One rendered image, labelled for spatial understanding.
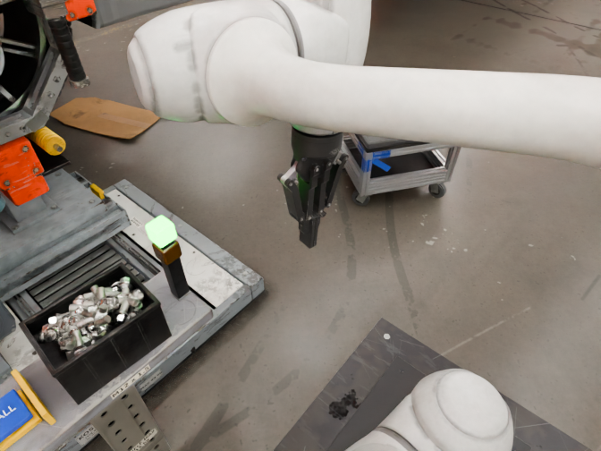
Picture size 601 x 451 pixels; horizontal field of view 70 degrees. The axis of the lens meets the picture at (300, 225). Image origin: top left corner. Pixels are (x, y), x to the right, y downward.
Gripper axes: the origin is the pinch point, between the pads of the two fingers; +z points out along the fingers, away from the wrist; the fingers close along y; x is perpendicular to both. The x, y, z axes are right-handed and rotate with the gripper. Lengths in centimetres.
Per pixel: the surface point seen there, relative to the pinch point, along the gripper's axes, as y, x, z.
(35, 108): -22, 86, 7
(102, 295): -31.7, 20.1, 13.9
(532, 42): 301, 93, 52
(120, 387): -36.1, 9.2, 26.9
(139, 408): -34, 13, 44
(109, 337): -34.2, 11.3, 14.7
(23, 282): -44, 83, 60
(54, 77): -15, 87, 1
